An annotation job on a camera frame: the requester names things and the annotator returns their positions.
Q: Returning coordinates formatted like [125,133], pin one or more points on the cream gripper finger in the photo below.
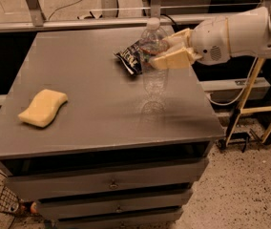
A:
[180,37]
[179,59]

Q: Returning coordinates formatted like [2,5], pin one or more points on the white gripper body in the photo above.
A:
[209,42]

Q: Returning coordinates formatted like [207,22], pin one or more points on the clear plastic water bottle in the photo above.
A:
[151,45]

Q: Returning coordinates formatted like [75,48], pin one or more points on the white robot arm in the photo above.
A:
[249,34]

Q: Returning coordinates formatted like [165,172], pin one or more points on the yellow sponge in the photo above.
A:
[43,108]

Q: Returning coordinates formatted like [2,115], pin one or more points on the dark blue chip bag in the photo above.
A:
[130,58]

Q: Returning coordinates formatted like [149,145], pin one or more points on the yellow folding stand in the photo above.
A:
[242,110]

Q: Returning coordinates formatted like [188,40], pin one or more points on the grey drawer cabinet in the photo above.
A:
[112,157]

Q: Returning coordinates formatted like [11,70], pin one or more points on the metal guard rail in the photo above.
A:
[59,15]

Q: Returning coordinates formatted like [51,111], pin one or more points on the wire basket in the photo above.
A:
[9,202]

